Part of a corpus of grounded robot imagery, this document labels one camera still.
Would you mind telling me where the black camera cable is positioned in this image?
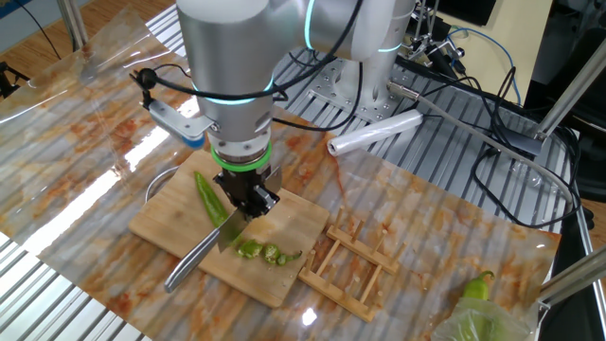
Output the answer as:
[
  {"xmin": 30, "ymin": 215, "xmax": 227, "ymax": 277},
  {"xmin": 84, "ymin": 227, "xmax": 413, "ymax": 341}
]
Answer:
[{"xmin": 130, "ymin": 0, "xmax": 365, "ymax": 133}]

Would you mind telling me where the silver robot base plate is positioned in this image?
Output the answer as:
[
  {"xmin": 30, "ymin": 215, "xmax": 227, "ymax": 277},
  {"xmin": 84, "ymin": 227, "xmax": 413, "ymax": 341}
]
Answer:
[{"xmin": 307, "ymin": 61, "xmax": 413, "ymax": 124}]

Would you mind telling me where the beige panel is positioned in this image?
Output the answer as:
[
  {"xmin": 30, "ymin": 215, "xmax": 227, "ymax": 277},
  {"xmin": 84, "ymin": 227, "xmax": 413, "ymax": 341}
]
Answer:
[{"xmin": 439, "ymin": 0, "xmax": 554, "ymax": 106}]

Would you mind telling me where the green pepper inside bag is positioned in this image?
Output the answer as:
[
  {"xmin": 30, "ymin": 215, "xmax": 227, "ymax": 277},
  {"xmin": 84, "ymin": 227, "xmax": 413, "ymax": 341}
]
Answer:
[{"xmin": 452, "ymin": 307, "xmax": 496, "ymax": 341}]

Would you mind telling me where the long green chili pepper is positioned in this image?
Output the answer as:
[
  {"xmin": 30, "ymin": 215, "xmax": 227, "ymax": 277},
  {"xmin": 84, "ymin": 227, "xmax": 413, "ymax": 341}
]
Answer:
[{"xmin": 193, "ymin": 170, "xmax": 234, "ymax": 229}]

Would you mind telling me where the cut chili stem piece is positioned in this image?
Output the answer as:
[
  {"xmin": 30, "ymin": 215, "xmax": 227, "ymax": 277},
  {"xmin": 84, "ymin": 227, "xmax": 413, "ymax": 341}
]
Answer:
[{"xmin": 276, "ymin": 250, "xmax": 303, "ymax": 267}]

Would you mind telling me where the grey cable hose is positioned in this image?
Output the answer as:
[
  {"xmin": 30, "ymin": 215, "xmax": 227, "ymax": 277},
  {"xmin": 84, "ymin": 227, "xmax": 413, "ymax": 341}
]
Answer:
[{"xmin": 386, "ymin": 81, "xmax": 578, "ymax": 206}]

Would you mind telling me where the black monitor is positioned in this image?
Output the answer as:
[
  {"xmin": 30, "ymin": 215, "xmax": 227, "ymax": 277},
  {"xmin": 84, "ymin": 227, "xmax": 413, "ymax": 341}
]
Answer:
[{"xmin": 435, "ymin": 0, "xmax": 498, "ymax": 27}]

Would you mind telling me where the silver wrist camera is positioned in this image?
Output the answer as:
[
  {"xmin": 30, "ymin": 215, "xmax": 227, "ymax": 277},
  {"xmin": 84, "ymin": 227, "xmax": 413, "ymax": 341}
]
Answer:
[{"xmin": 147, "ymin": 99, "xmax": 217, "ymax": 151}]

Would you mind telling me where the clear plastic bag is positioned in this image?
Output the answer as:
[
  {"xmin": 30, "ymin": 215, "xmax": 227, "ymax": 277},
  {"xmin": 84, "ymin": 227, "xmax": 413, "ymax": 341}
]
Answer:
[{"xmin": 430, "ymin": 296, "xmax": 534, "ymax": 341}]

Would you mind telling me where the blue cable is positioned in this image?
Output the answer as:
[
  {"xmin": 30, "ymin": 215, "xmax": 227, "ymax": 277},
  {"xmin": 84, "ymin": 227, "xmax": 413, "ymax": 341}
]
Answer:
[{"xmin": 447, "ymin": 26, "xmax": 522, "ymax": 106}]

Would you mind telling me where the white plastic bag roll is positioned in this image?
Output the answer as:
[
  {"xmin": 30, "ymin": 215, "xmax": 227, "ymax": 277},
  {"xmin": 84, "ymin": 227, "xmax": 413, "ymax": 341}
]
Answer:
[{"xmin": 326, "ymin": 109, "xmax": 424, "ymax": 157}]

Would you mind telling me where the metal clamp stand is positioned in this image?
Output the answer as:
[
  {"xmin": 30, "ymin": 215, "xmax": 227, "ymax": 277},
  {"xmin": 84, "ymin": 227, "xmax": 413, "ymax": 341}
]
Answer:
[{"xmin": 411, "ymin": 0, "xmax": 470, "ymax": 77}]

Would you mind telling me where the green pepper with curled stem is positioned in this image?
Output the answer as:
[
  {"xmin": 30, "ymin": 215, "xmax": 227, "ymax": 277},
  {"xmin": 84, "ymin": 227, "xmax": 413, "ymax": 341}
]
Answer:
[{"xmin": 461, "ymin": 269, "xmax": 496, "ymax": 302}]

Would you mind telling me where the black tripod part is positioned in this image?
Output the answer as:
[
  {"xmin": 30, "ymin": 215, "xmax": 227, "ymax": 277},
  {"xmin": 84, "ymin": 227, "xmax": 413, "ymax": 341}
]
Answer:
[{"xmin": 0, "ymin": 61, "xmax": 30, "ymax": 99}]

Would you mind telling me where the silver tripod leg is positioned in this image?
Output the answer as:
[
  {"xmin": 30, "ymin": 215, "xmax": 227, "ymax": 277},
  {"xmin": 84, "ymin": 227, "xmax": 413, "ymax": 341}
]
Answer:
[{"xmin": 56, "ymin": 0, "xmax": 90, "ymax": 51}]

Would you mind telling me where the wooden peg rack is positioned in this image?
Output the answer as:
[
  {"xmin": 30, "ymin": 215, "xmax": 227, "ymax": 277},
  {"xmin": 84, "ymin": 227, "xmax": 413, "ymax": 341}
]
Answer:
[{"xmin": 297, "ymin": 206, "xmax": 407, "ymax": 324}]

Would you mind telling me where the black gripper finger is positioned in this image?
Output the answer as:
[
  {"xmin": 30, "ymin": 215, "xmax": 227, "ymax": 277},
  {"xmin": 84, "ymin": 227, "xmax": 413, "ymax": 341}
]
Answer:
[
  {"xmin": 212, "ymin": 172, "xmax": 241, "ymax": 215},
  {"xmin": 241, "ymin": 185, "xmax": 281, "ymax": 220}
]

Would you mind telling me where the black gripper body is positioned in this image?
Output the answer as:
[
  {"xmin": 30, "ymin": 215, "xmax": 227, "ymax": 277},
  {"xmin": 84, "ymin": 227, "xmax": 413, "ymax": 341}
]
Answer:
[{"xmin": 221, "ymin": 168, "xmax": 270, "ymax": 210}]

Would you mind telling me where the marbled plastic table sheet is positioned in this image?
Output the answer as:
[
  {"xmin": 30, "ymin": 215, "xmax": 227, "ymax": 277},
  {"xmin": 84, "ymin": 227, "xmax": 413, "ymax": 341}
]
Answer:
[{"xmin": 0, "ymin": 7, "xmax": 562, "ymax": 341}]

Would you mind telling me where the wooden cutting board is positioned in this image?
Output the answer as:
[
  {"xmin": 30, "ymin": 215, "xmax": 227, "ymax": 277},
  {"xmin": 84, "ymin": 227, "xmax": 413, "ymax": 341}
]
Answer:
[{"xmin": 128, "ymin": 149, "xmax": 331, "ymax": 310}]

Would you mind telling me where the black cable loop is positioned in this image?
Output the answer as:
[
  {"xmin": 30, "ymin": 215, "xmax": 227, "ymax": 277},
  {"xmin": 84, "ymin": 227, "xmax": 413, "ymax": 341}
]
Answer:
[{"xmin": 397, "ymin": 56, "xmax": 583, "ymax": 231}]

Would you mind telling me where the aluminium frame pole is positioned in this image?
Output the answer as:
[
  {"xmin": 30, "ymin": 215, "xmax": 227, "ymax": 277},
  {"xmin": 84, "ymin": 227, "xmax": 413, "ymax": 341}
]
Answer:
[
  {"xmin": 537, "ymin": 245, "xmax": 606, "ymax": 309},
  {"xmin": 504, "ymin": 37, "xmax": 606, "ymax": 156}
]

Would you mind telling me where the steel kitchen knife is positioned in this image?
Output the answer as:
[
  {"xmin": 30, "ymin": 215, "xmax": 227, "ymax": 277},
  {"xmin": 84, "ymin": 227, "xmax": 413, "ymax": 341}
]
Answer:
[{"xmin": 164, "ymin": 165, "xmax": 284, "ymax": 294}]

